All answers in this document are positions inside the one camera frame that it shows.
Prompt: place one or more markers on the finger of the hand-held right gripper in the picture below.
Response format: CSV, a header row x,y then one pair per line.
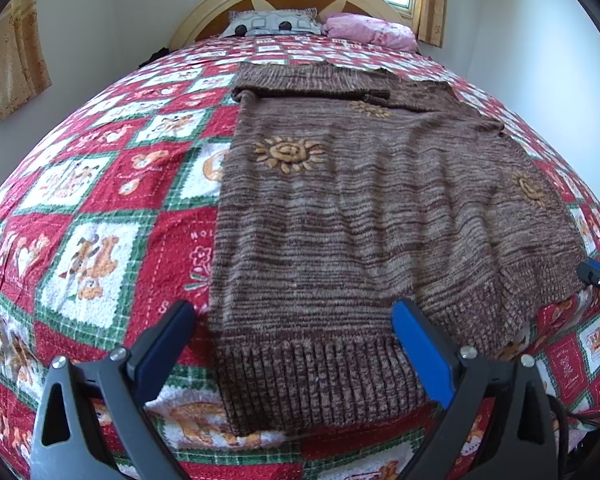
x,y
592,272

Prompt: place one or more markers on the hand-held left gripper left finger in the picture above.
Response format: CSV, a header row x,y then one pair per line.
x,y
167,345

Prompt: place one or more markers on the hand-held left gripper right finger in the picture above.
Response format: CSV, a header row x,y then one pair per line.
x,y
425,355

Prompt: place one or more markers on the brown knit sweater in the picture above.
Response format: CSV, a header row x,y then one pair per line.
x,y
355,210

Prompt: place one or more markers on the red checked printed blanket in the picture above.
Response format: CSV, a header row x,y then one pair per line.
x,y
105,160

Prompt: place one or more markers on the dark cloth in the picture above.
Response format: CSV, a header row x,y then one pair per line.
x,y
152,56

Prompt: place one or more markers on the narrow yellow curtain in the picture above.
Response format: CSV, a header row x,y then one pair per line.
x,y
430,5

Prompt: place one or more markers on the pink pillow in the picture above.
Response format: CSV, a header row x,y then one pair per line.
x,y
375,30

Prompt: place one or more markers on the long yellow curtain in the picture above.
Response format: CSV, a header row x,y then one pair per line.
x,y
17,55

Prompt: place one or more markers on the grey patterned pillow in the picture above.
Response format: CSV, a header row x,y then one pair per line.
x,y
265,22

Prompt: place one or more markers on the cream arched bed headboard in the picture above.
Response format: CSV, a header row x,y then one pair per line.
x,y
220,0

